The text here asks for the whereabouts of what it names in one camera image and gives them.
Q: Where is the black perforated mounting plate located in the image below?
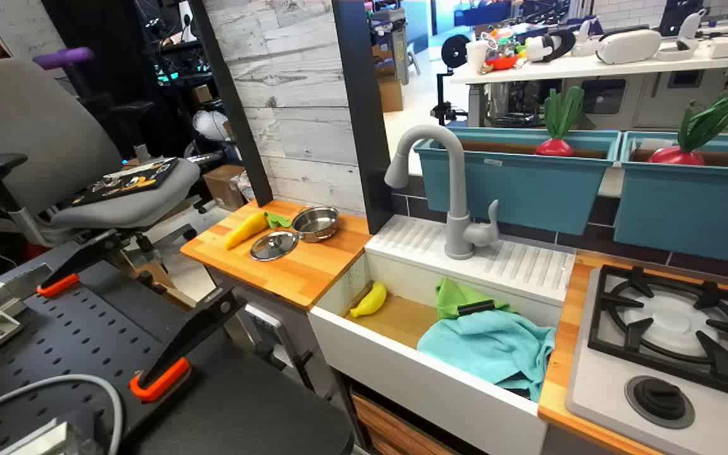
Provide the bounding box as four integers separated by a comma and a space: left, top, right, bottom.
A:
0, 265, 355, 455

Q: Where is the grey office chair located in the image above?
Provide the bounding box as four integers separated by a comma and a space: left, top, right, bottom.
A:
0, 57, 201, 246

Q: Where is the white background table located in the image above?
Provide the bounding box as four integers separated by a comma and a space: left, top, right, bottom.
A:
453, 38, 728, 121

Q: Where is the toy radish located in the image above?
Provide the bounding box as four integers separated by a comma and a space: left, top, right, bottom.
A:
535, 86, 584, 155
653, 95, 728, 164

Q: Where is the grey cable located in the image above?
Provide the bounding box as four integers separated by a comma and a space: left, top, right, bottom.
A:
0, 372, 127, 455

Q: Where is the left teal planter box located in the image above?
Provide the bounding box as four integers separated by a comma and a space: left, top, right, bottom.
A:
453, 126, 621, 234

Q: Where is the black orange clamp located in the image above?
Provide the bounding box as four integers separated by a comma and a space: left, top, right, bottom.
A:
35, 229, 125, 298
129, 287, 241, 404

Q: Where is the small silver pot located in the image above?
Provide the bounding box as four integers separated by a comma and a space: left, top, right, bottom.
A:
292, 206, 342, 241

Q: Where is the white toy sink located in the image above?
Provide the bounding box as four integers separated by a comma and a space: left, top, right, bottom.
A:
309, 215, 576, 455

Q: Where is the left toy radish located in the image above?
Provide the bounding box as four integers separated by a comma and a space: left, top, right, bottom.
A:
535, 86, 584, 155

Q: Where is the toy gas stove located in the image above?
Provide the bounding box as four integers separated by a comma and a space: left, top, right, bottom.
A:
566, 265, 728, 455

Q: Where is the grey toy faucet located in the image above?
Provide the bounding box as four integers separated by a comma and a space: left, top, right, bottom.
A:
385, 124, 499, 259

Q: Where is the yellow toy banana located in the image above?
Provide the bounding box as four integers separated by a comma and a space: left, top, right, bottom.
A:
348, 282, 390, 317

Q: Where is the green cloth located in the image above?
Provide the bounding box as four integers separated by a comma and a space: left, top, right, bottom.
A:
434, 278, 508, 317

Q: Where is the right teal planter box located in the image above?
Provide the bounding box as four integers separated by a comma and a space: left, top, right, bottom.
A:
615, 130, 728, 259

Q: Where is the teal planter box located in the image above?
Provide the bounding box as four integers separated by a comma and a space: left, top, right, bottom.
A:
453, 126, 621, 234
615, 130, 728, 259

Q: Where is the teal cloth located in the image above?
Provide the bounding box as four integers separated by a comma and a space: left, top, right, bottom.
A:
418, 311, 553, 401

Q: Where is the right toy radish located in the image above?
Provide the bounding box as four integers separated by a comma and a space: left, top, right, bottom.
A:
653, 95, 728, 164

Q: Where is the near black orange clamp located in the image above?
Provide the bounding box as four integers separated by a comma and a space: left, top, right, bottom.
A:
129, 287, 241, 404

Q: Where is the far black orange clamp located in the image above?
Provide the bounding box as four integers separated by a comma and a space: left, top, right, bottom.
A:
35, 229, 125, 298

